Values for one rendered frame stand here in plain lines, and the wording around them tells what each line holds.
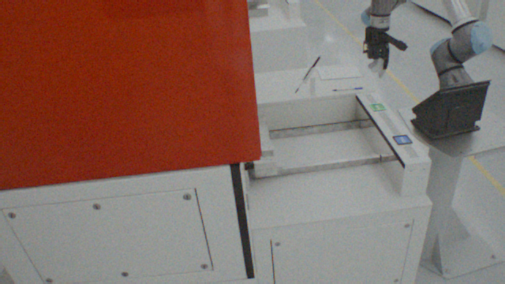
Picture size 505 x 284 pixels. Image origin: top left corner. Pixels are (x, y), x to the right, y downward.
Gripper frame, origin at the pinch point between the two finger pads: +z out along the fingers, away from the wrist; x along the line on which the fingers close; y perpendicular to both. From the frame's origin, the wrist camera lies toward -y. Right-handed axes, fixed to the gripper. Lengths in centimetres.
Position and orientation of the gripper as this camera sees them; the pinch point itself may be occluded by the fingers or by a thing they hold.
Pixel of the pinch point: (382, 75)
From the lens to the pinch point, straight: 164.8
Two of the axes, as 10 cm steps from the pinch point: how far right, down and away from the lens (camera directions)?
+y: -9.9, 1.2, -0.1
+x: 0.7, 5.2, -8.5
